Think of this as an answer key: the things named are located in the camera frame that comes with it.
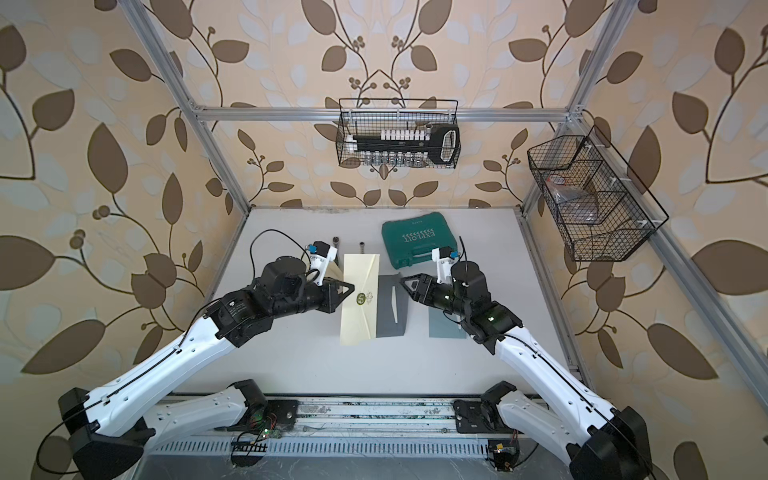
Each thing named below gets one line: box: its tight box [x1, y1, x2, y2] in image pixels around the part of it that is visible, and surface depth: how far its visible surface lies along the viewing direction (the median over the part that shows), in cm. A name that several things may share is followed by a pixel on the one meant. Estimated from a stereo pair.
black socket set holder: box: [346, 123, 460, 165], surface depth 86 cm
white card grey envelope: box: [391, 286, 398, 324], surface depth 96 cm
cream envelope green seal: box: [340, 254, 380, 346], surface depth 74 cm
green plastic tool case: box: [382, 212, 457, 269], surface depth 108 cm
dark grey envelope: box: [376, 272, 409, 338], surface depth 93 cm
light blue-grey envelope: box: [428, 306, 468, 339], surface depth 90 cm
